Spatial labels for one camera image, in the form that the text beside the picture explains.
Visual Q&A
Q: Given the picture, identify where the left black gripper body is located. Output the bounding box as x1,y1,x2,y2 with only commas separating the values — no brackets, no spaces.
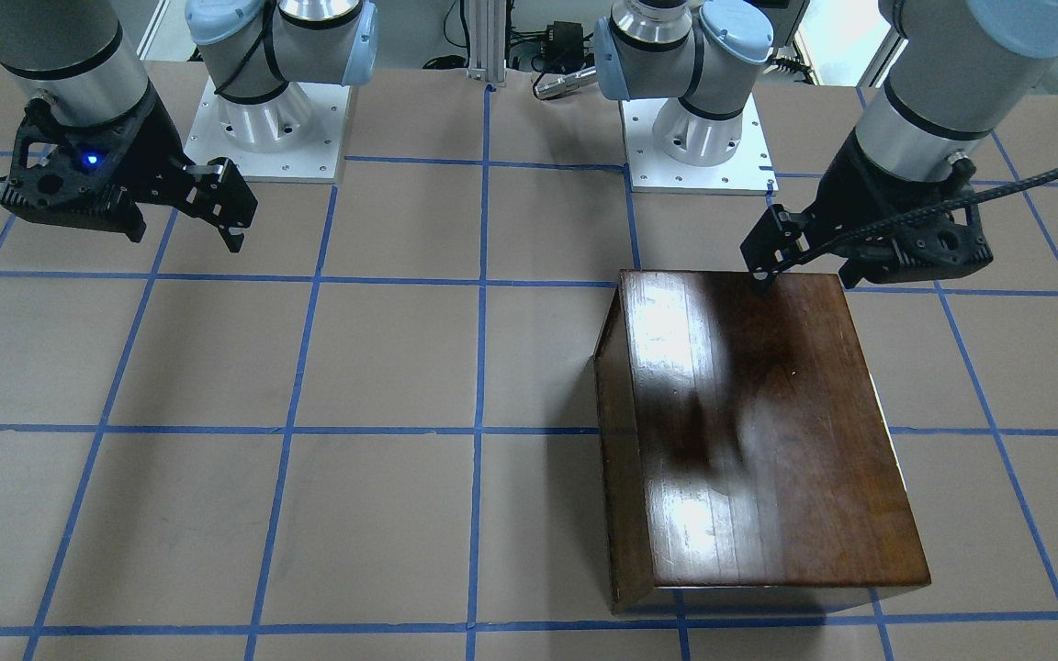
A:
806,131,897,244

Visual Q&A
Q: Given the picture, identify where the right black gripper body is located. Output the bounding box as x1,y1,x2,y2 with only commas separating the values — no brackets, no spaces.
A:
112,87,194,221

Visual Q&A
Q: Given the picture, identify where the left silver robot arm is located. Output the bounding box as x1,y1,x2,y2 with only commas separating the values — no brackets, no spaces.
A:
592,1,1058,292

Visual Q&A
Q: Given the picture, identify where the dark wooden drawer cabinet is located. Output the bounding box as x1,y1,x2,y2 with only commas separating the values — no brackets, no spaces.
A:
592,269,931,614

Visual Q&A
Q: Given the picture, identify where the black power adapter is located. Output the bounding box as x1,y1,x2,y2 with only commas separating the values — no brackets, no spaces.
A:
543,21,585,70

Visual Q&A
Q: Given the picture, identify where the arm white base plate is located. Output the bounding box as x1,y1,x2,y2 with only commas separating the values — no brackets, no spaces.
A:
184,79,355,184
620,95,780,196

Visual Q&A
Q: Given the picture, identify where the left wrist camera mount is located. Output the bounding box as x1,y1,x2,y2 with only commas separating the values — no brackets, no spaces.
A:
837,151,995,289

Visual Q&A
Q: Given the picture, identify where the aluminium frame post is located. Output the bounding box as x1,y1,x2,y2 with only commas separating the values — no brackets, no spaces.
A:
459,1,508,88

